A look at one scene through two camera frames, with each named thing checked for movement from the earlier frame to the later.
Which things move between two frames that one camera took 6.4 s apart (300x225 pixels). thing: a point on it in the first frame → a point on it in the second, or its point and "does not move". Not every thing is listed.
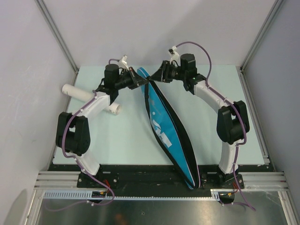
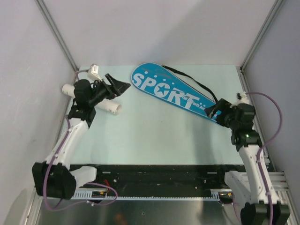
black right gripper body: x=171 y=71 → x=226 y=117
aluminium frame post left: x=56 y=33 does not move
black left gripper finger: x=141 y=79 → x=117 y=86
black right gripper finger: x=157 y=75 → x=210 y=111
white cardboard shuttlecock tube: x=84 y=94 does not move
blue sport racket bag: x=172 y=128 → x=164 y=86
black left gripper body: x=133 y=83 → x=108 y=92
